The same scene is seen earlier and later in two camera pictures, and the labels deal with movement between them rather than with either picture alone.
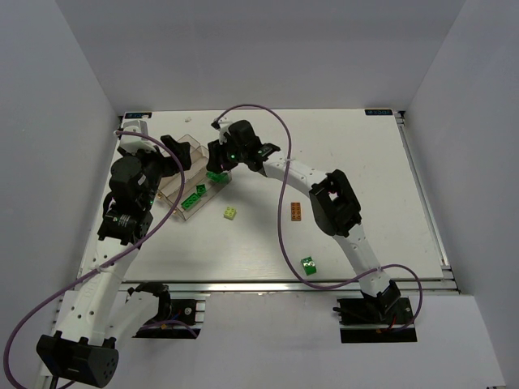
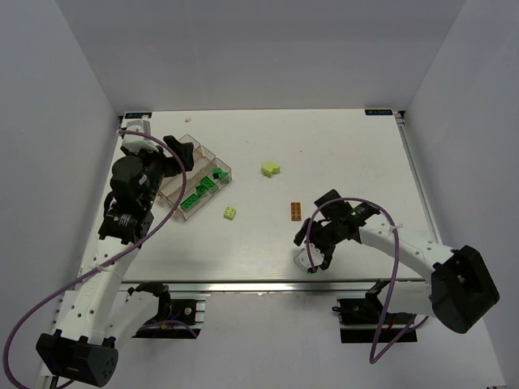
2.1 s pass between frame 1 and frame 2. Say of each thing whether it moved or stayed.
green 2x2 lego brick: moved
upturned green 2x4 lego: stayed
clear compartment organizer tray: stayed
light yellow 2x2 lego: stayed
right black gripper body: moved
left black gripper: stayed
